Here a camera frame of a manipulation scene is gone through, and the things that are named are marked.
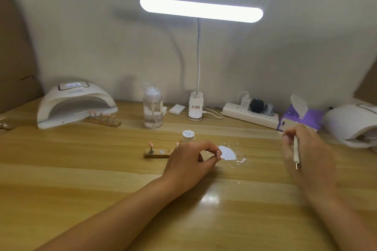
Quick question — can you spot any white nail curing lamp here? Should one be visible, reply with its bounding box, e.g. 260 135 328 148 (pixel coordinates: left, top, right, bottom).
37 81 118 130
322 103 377 149

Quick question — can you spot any small white box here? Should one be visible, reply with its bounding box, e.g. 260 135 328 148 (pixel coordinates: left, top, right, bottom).
169 104 186 116

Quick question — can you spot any white lamp cable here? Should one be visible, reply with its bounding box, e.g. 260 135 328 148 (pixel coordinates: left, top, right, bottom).
202 107 224 120

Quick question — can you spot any person's right hand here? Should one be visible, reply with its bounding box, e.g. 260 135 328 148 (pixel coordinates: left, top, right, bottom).
281 125 337 202

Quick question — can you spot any clear pump bottle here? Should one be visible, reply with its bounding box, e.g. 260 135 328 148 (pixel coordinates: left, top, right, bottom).
143 83 163 129

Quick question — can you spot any black plug adapter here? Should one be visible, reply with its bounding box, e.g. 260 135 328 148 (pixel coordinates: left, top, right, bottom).
250 99 265 114

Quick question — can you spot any person's right forearm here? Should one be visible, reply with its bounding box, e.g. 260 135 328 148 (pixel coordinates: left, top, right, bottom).
306 187 377 251

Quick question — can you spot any brown cardboard panel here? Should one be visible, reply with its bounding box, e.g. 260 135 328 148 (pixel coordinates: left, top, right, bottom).
353 59 377 105
0 0 45 114

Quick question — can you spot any white clip desk lamp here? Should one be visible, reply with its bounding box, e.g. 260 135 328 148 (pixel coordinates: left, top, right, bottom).
140 0 264 122

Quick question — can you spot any purple tissue pack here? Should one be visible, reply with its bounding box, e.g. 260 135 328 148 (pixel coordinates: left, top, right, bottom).
277 94 324 134

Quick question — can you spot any white power strip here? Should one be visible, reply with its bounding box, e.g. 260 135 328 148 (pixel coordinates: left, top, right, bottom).
221 102 280 129

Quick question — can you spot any white nail art pen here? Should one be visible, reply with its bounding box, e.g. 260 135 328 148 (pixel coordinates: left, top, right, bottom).
292 136 301 169

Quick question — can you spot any person's left forearm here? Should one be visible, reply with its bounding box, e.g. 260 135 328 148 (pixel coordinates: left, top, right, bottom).
35 173 184 251

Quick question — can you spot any person's left hand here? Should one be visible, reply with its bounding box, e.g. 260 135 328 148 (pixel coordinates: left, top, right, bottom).
162 140 223 194

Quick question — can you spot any wooden nail tip holder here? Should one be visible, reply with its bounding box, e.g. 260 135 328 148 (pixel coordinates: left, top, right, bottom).
84 110 122 128
144 148 175 159

